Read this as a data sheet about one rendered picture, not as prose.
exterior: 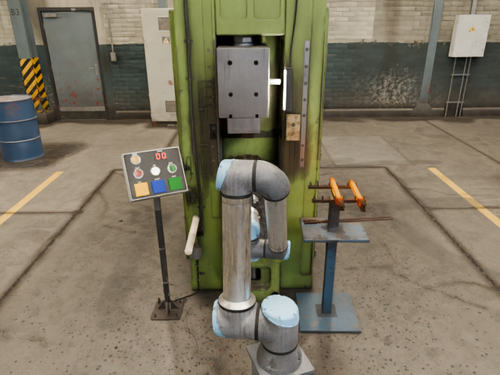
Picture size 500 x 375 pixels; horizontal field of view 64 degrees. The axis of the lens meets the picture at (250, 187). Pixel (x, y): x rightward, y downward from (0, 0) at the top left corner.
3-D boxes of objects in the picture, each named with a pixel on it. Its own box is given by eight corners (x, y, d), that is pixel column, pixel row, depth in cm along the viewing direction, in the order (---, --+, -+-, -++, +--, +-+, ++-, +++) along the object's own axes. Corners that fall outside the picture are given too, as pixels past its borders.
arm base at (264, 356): (309, 367, 165) (311, 349, 161) (266, 381, 159) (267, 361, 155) (289, 335, 181) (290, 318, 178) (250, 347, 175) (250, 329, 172)
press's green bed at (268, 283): (280, 306, 291) (280, 250, 273) (228, 307, 291) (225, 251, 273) (274, 263, 342) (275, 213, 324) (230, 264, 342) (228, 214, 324)
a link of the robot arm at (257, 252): (263, 264, 191) (263, 242, 186) (239, 262, 192) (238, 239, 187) (265, 253, 199) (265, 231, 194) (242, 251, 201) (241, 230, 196)
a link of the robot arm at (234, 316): (254, 349, 160) (256, 165, 137) (210, 344, 162) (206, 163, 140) (258, 325, 174) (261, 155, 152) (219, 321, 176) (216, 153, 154)
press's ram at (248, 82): (282, 117, 244) (284, 47, 228) (219, 118, 243) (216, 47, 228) (277, 103, 282) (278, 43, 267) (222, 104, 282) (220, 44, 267)
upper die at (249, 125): (260, 133, 247) (260, 117, 244) (227, 133, 247) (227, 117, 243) (257, 117, 286) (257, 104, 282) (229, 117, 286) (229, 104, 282)
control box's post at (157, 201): (170, 312, 287) (155, 169, 245) (165, 312, 287) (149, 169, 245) (171, 308, 290) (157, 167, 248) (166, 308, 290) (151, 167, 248)
